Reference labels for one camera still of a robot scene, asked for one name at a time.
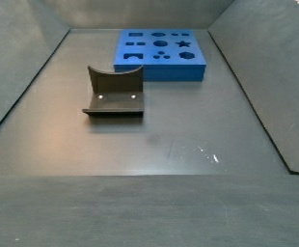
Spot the black curved holder stand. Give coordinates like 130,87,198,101
83,67,144,116

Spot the blue shape sorter block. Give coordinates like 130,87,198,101
114,29,206,81

